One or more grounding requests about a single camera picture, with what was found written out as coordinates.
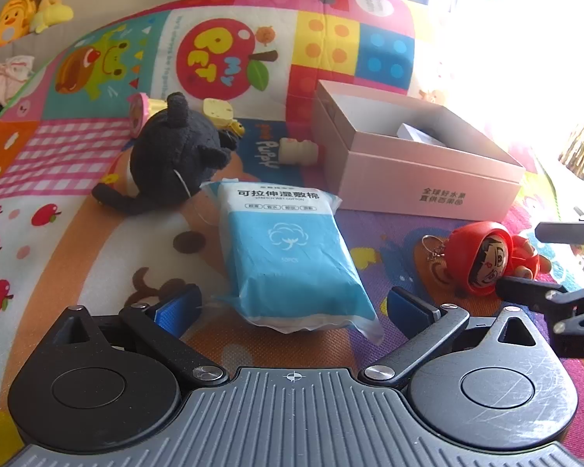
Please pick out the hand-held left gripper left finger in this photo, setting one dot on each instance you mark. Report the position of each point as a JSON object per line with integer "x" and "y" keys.
{"x": 175, "y": 309}

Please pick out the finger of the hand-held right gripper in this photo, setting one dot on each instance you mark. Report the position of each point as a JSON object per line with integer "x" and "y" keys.
{"x": 564, "y": 232}
{"x": 525, "y": 291}

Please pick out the colourful cartoon play mat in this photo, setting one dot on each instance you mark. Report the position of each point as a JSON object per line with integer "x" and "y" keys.
{"x": 78, "y": 233}

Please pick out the cream squishy toy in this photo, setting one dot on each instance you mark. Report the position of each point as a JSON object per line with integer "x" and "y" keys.
{"x": 297, "y": 153}

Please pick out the pink crumpled cloth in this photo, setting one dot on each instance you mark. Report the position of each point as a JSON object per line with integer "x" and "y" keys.
{"x": 5, "y": 78}

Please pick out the pink cardboard box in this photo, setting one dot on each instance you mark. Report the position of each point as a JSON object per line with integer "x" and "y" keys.
{"x": 418, "y": 180}

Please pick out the black plush cat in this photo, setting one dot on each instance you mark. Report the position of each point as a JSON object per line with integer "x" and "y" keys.
{"x": 175, "y": 155}

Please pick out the blue cotton pad packet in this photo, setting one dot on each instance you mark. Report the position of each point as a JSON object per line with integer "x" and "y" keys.
{"x": 282, "y": 253}

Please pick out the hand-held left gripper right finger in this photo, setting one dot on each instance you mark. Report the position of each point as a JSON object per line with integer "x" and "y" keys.
{"x": 411, "y": 310}

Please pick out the orange yellow duck plush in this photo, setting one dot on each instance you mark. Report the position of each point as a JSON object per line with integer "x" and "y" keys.
{"x": 12, "y": 22}

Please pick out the small yellow toy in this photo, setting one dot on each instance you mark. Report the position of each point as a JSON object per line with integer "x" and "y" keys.
{"x": 236, "y": 130}

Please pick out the pink round toy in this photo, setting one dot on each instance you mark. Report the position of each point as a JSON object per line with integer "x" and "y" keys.
{"x": 138, "y": 114}

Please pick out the yellow cheese toy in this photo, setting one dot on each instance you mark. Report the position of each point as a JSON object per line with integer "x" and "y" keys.
{"x": 218, "y": 112}

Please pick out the yellow green duck plush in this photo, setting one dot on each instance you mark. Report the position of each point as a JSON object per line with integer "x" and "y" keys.
{"x": 53, "y": 14}

